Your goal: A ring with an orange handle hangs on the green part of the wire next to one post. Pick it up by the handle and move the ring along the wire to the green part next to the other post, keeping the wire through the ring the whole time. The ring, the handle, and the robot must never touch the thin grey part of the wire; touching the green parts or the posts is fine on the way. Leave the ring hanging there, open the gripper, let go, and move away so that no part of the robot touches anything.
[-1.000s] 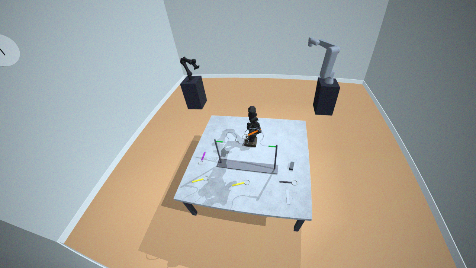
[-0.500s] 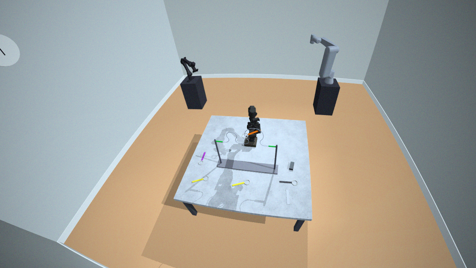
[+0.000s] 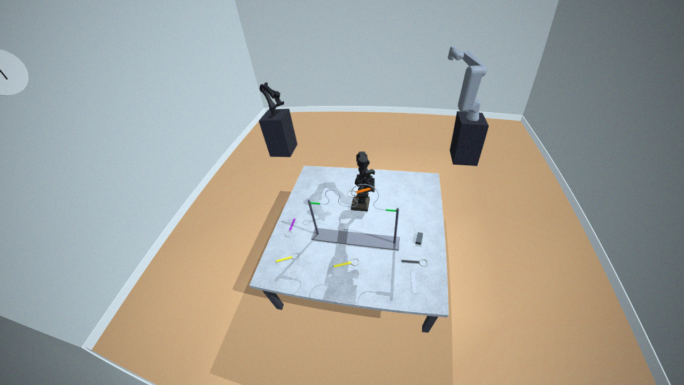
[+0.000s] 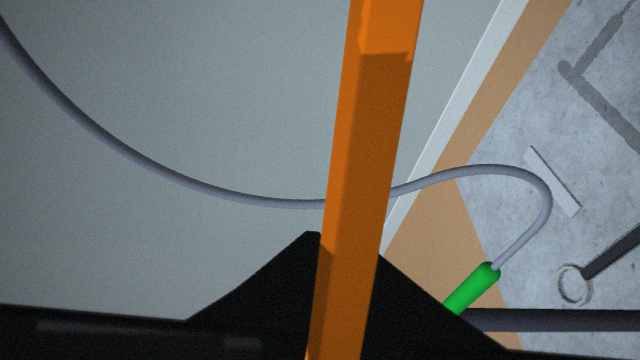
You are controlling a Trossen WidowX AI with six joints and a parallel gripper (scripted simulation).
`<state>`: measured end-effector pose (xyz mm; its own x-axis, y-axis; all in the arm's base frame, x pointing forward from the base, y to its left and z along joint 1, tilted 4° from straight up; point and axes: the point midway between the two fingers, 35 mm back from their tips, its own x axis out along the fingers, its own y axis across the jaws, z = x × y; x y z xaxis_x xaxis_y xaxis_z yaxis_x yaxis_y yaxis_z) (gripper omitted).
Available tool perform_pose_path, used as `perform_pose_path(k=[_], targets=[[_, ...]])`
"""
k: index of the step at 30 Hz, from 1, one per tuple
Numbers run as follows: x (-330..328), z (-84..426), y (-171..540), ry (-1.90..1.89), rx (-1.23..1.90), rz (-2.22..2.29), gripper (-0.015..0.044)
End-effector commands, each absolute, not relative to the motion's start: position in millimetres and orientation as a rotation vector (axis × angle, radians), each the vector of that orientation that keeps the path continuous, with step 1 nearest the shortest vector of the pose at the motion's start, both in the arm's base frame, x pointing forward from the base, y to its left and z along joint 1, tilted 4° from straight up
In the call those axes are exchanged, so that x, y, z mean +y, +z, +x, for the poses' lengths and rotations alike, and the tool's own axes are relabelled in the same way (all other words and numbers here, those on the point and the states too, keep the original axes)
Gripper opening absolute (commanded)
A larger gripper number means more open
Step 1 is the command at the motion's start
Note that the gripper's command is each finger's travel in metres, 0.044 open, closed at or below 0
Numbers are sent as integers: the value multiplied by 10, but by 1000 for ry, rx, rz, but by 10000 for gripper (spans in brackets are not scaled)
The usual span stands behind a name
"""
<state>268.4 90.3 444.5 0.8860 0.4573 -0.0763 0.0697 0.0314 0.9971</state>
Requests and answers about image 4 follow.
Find orange long bar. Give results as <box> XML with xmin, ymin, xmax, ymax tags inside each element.
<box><xmin>306</xmin><ymin>0</ymin><xmax>424</xmax><ymax>360</ymax></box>

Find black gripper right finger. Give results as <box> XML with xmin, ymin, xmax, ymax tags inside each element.
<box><xmin>360</xmin><ymin>254</ymin><xmax>633</xmax><ymax>360</ymax></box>

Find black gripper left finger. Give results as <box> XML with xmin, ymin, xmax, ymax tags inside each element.
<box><xmin>0</xmin><ymin>231</ymin><xmax>321</xmax><ymax>360</ymax></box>

